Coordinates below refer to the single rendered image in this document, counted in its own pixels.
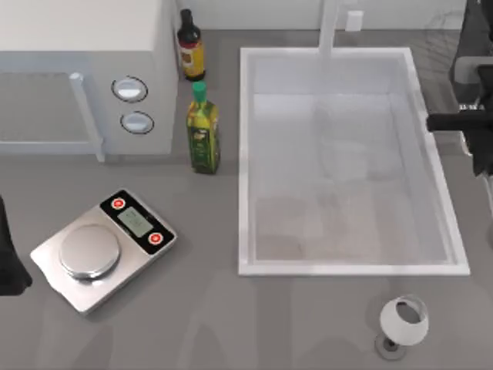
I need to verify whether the large round microwave knob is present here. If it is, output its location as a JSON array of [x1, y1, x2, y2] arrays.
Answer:
[[110, 75, 149, 104]]

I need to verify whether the pale microwave door handle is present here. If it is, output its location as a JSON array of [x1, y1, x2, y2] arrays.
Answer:
[[69, 72, 106, 163]]

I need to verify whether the silver kitchen scale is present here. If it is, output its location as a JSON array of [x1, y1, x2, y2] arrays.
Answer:
[[29, 188, 179, 315]]

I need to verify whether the small round microwave knob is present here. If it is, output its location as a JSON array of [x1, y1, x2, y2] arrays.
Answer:
[[119, 110, 156, 136]]

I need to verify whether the white wall socket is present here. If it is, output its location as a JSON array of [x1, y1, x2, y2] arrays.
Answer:
[[344, 10, 364, 32]]

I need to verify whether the white sink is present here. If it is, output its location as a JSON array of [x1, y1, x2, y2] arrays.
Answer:
[[236, 46, 471, 278]]

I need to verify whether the pale microwave door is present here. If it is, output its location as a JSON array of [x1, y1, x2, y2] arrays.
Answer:
[[0, 57, 102, 155]]

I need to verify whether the green oil bottle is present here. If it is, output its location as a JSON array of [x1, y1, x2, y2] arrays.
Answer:
[[186, 81, 221, 176]]

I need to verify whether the tall white tap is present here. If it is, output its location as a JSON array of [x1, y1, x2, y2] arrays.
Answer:
[[317, 0, 340, 59]]

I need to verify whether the dark bottle with yellow label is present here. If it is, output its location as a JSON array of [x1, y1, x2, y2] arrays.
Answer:
[[176, 8, 206, 82]]

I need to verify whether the pale microwave oven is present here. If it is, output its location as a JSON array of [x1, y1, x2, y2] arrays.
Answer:
[[0, 0, 180, 163]]

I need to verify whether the white wine glass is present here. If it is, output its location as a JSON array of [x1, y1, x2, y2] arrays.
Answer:
[[374, 294, 430, 352]]

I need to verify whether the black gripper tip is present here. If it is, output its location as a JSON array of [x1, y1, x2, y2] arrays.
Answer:
[[0, 195, 33, 298]]

